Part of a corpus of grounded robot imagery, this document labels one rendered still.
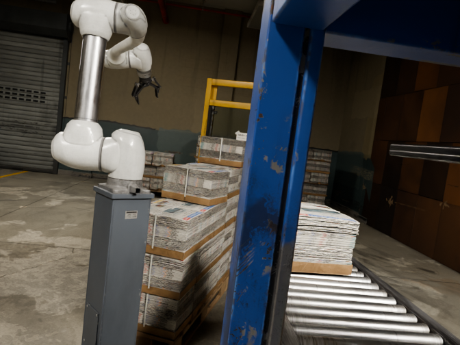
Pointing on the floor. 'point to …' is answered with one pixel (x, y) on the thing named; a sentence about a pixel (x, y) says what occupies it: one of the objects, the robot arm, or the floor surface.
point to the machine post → (272, 181)
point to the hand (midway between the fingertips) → (147, 98)
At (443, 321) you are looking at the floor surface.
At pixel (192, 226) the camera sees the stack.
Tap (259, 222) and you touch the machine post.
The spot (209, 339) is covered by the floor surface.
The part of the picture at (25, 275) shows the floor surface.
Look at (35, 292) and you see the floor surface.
